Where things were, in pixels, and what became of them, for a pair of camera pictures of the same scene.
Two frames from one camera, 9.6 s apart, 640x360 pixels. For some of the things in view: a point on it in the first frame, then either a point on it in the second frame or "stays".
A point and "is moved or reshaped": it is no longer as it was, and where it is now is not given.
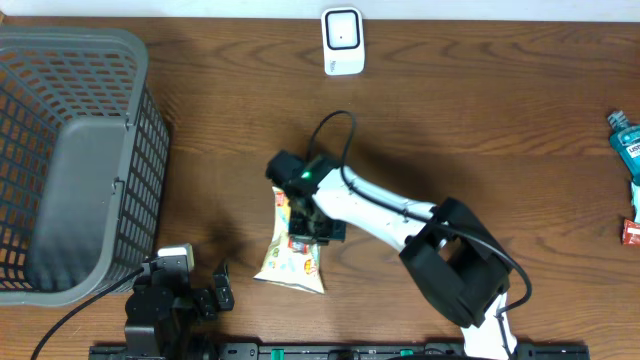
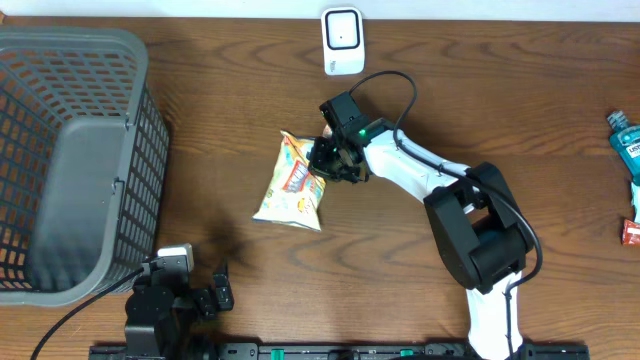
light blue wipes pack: (635, 199) stays
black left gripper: (207, 302) stays
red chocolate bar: (631, 233) stays
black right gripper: (295, 234) to (314, 161)
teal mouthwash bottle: (625, 140) stays
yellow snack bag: (290, 261) is moved or reshaped
